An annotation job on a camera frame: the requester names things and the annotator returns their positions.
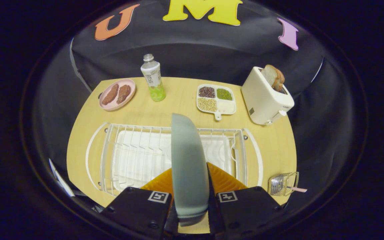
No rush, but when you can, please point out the bread slice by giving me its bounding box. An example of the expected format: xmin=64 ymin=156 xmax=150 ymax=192
xmin=261 ymin=64 xmax=285 ymax=92

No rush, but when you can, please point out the metal wire basket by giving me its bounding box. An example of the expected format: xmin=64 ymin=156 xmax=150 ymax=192
xmin=268 ymin=172 xmax=300 ymax=196

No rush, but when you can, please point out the white wire dish rack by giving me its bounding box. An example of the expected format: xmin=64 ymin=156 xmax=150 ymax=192
xmin=85 ymin=122 xmax=263 ymax=197

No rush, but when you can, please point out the white divided bean tray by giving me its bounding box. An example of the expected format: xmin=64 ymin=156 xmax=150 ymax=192
xmin=197 ymin=84 xmax=237 ymax=121

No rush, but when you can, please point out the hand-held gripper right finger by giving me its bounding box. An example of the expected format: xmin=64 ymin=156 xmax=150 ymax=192
xmin=206 ymin=162 xmax=284 ymax=240

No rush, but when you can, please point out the white monitor stand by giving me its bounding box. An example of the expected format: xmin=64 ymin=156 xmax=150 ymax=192
xmin=49 ymin=158 xmax=76 ymax=197

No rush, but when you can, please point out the pink oval plate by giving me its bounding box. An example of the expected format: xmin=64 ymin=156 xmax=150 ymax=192
xmin=99 ymin=79 xmax=136 ymax=111

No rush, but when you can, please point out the light green plate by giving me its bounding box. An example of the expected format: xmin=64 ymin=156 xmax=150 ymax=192
xmin=171 ymin=113 xmax=210 ymax=227

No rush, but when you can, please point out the brown meat piece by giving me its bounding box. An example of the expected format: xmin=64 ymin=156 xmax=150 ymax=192
xmin=117 ymin=85 xmax=131 ymax=104
xmin=102 ymin=84 xmax=119 ymax=105

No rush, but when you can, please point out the plastic bottle green drink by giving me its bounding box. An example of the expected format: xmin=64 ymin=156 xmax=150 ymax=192
xmin=141 ymin=54 xmax=166 ymax=102

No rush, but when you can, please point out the white toaster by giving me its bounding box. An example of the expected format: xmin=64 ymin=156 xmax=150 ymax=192
xmin=241 ymin=66 xmax=295 ymax=126

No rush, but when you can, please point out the black backdrop cloth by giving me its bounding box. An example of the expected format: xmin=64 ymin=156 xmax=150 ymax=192
xmin=22 ymin=0 xmax=367 ymax=214

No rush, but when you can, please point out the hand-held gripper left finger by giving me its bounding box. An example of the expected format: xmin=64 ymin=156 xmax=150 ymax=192
xmin=100 ymin=168 xmax=179 ymax=240

